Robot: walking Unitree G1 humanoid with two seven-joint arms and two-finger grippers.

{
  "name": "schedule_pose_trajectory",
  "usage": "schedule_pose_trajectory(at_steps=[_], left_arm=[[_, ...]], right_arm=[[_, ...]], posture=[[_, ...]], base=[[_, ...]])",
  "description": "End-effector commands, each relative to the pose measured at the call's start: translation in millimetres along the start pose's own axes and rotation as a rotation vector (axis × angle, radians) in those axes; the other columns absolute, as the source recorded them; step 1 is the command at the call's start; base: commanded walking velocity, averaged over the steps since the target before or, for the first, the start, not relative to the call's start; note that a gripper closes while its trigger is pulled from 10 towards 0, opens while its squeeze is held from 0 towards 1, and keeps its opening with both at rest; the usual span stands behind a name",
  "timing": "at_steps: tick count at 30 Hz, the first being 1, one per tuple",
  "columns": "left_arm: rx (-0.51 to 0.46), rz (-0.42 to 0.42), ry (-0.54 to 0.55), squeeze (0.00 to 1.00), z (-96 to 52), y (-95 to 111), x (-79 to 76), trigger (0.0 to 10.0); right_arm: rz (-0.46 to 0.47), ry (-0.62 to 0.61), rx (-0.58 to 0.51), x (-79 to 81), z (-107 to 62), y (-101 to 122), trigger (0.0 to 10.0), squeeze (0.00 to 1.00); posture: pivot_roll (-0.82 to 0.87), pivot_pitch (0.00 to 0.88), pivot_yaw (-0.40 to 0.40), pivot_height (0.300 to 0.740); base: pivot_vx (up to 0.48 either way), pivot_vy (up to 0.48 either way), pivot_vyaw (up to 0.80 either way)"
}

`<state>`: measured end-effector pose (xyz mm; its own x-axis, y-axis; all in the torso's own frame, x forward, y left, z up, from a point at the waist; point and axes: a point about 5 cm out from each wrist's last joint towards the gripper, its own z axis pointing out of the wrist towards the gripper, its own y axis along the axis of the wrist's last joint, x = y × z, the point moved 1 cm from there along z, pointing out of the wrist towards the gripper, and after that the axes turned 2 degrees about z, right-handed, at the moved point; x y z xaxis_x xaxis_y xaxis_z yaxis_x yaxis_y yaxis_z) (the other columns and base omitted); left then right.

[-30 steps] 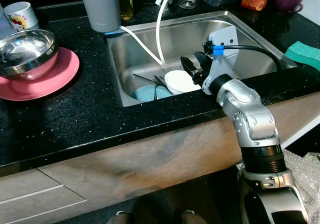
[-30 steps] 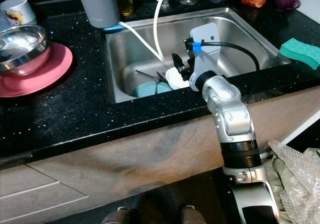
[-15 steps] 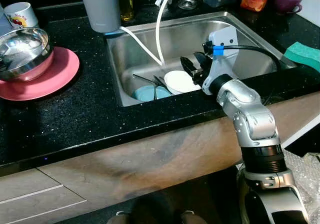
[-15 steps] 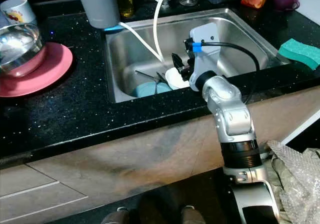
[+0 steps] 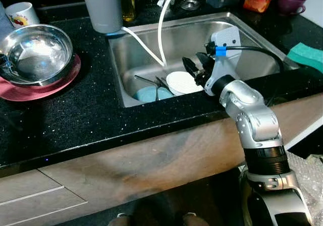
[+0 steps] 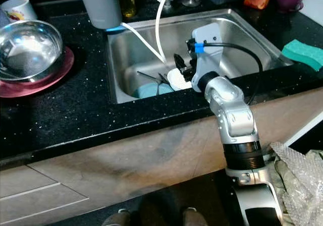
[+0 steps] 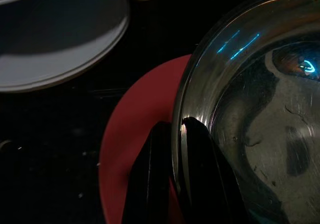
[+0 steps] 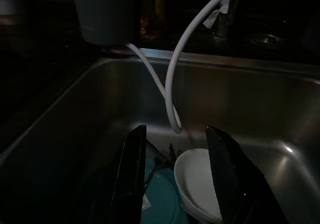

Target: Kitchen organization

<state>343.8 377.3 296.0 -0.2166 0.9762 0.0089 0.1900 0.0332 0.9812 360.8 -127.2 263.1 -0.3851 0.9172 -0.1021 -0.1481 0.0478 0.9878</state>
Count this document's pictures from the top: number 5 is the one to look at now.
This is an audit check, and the white bowl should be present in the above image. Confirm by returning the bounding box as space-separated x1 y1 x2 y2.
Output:
166 71 203 96

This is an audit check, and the teal plate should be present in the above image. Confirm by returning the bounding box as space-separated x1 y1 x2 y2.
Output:
132 86 175 103

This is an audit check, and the stainless steel bowl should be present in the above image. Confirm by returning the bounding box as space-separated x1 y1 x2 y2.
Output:
0 24 74 87

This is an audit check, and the metal fork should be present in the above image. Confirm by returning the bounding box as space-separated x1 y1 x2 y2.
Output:
154 76 175 101

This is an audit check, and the stainless steel sink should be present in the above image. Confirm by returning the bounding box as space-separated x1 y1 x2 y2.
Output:
107 13 298 108

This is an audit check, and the round metal drain cover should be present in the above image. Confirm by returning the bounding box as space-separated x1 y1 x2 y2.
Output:
180 0 200 11

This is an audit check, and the yellow oil bottle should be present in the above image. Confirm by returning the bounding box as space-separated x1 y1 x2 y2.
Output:
121 0 137 22

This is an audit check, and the green sponge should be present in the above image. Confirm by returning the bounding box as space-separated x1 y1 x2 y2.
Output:
286 42 323 74

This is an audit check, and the brown cabinet front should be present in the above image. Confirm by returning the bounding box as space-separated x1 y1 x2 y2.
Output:
0 94 323 226

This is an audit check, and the purple cup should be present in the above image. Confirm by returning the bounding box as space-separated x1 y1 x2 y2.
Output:
277 0 306 16

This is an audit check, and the tall grey container red label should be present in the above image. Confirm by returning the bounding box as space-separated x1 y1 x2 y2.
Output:
80 0 124 34

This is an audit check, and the black appliance white trim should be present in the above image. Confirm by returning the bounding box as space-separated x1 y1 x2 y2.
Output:
284 115 323 158

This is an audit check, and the pink plate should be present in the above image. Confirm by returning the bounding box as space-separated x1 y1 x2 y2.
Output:
0 53 81 102

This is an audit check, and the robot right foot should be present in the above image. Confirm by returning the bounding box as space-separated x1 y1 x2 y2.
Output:
181 212 210 226

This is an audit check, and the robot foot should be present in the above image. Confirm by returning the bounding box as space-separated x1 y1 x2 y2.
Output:
181 212 210 226
107 212 134 226

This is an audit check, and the clear bubble wrap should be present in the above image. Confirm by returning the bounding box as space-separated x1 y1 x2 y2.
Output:
285 153 323 226

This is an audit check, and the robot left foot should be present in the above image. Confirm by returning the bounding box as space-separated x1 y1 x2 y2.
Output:
107 212 134 226

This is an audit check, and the white printed mug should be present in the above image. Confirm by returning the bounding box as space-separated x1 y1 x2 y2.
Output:
5 2 40 29

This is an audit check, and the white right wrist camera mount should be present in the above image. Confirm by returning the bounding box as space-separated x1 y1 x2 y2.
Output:
204 27 242 88

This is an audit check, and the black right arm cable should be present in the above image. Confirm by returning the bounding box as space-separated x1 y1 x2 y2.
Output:
225 45 285 108

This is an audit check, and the white flexible hose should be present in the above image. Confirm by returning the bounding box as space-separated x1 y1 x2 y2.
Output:
157 0 181 65

